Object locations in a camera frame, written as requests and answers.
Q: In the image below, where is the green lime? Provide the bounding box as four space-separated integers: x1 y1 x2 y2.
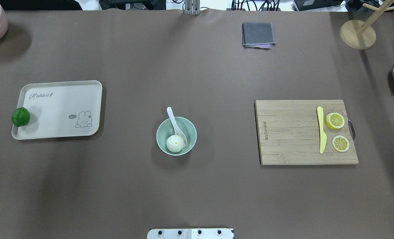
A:
11 107 30 127

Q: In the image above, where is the green ceramic bowl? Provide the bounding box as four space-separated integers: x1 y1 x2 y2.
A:
156 117 197 156

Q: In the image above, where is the white ceramic spoon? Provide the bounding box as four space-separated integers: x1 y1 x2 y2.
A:
166 107 187 148

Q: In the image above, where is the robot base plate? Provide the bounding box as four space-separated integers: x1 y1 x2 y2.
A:
147 228 234 239

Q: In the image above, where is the folded grey cloth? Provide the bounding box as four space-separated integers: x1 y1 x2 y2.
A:
242 22 276 49

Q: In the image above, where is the beige rabbit tray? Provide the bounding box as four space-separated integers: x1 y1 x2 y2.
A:
12 80 102 140

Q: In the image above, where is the yellow plastic knife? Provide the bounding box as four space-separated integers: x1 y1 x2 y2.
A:
316 106 327 154

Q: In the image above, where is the aluminium frame post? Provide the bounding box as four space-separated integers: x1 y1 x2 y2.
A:
184 0 201 16

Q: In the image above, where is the lemon slice far side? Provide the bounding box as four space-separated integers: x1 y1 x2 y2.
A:
332 135 350 152

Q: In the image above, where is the wooden mug tree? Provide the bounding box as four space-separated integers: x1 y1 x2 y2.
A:
340 0 394 50

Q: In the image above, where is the lemon slice near handle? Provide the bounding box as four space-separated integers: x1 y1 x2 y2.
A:
325 112 345 129

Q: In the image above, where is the white steamed bun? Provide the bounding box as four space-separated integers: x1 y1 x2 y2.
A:
166 135 184 153

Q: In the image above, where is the wooden cutting board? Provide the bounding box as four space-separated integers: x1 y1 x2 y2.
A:
255 100 358 165

